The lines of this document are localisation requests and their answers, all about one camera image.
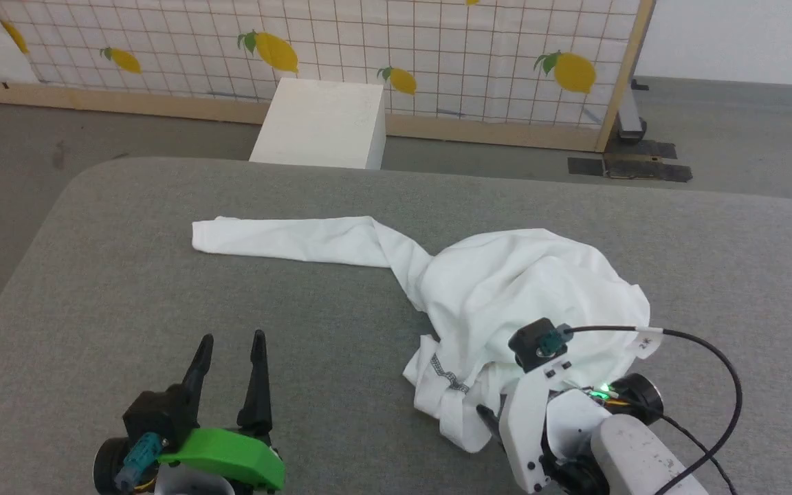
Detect white rectangular box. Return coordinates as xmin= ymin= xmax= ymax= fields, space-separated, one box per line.
xmin=249 ymin=77 xmax=387 ymax=171

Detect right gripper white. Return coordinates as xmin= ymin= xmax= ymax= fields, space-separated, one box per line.
xmin=475 ymin=361 xmax=611 ymax=494

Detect grey screen stand foot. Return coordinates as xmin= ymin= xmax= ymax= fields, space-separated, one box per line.
xmin=616 ymin=79 xmax=651 ymax=144

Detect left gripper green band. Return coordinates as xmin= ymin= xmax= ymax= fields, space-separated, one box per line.
xmin=154 ymin=330 xmax=286 ymax=495

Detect white long-sleeve garment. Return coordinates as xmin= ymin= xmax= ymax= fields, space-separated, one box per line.
xmin=192 ymin=216 xmax=651 ymax=454

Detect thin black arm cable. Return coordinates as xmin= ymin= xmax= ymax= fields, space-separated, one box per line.
xmin=633 ymin=406 xmax=738 ymax=495

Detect grey fabric sofa surface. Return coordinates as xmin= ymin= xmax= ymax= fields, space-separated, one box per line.
xmin=0 ymin=157 xmax=792 ymax=495

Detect lemon print grid screen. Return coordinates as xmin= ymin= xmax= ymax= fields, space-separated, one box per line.
xmin=0 ymin=0 xmax=657 ymax=153

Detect long dark floor tape patch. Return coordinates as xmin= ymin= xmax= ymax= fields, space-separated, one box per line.
xmin=602 ymin=153 xmax=694 ymax=184

